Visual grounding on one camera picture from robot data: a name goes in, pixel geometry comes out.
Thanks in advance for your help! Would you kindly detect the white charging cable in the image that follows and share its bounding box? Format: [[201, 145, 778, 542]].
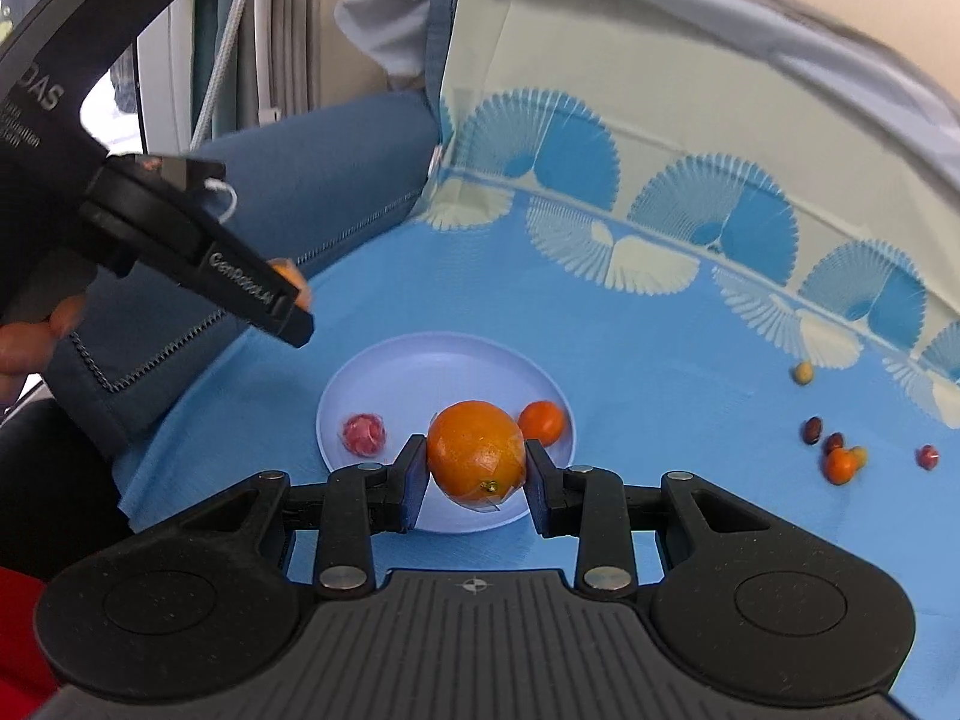
[[200, 177, 241, 226]]

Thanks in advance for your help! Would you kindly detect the grey blue blanket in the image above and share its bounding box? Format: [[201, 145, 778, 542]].
[[334, 0, 958, 169]]

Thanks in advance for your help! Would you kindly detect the grey curtain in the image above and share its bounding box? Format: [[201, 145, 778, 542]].
[[252, 0, 322, 125]]

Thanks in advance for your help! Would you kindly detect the white window frame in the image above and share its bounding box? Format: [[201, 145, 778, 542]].
[[137, 0, 195, 153]]

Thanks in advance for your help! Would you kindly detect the pink red candy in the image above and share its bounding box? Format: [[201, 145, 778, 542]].
[[340, 413, 387, 458]]

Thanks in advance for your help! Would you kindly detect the small orange tangerine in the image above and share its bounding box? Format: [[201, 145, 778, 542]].
[[270, 259, 313, 312]]

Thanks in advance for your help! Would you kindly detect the garment steamer with hose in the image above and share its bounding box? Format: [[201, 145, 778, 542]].
[[190, 0, 247, 149]]

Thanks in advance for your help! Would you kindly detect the blue patterned bed sheet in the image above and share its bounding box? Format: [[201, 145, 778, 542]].
[[117, 0, 958, 718]]

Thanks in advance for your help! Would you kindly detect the dark red jujube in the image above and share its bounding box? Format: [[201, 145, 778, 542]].
[[822, 433, 844, 455], [800, 416, 823, 445]]

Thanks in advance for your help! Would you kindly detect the large orange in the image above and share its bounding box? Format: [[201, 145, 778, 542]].
[[427, 400, 526, 512]]

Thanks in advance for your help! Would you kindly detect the black smartphone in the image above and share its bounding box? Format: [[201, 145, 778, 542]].
[[128, 154, 166, 174]]

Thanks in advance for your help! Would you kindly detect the person's left hand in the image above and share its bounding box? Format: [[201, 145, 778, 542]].
[[0, 293, 86, 408]]

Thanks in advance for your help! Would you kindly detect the yellow longan fruit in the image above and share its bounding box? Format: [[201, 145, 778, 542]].
[[851, 445, 869, 468], [791, 361, 815, 385]]

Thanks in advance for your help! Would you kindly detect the small red candy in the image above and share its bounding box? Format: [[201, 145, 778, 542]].
[[916, 444, 940, 472]]

